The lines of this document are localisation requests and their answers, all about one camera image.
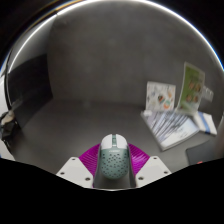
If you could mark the green and white computer mouse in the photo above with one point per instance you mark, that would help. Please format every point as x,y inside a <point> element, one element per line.
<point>114,160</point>

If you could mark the white book with blue band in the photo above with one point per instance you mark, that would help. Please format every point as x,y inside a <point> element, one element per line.
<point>206,122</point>

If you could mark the green standing menu sign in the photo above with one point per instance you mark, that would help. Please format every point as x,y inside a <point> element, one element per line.
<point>190,88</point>

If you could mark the white sticker sheet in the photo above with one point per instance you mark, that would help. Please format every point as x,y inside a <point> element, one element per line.
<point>160,96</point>

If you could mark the grey striped book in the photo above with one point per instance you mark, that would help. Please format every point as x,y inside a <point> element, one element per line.
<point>171,130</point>

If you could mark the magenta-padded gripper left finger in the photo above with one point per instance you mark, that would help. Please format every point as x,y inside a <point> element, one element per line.
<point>87,161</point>

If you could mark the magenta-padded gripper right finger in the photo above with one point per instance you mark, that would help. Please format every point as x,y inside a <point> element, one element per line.
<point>140,160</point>

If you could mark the white wall sockets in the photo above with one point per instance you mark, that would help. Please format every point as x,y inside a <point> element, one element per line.
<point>208,92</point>

